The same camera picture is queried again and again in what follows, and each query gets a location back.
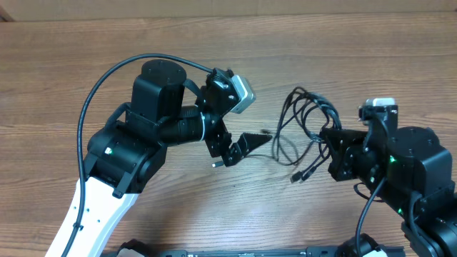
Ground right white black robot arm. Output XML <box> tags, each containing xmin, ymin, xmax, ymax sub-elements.
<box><xmin>321</xmin><ymin>126</ymin><xmax>456</xmax><ymax>256</ymax></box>

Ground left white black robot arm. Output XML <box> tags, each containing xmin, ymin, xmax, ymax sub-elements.
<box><xmin>47</xmin><ymin>54</ymin><xmax>271</xmax><ymax>256</ymax></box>

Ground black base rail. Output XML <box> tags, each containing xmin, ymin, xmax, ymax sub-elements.
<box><xmin>100</xmin><ymin>233</ymin><xmax>406</xmax><ymax>257</ymax></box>

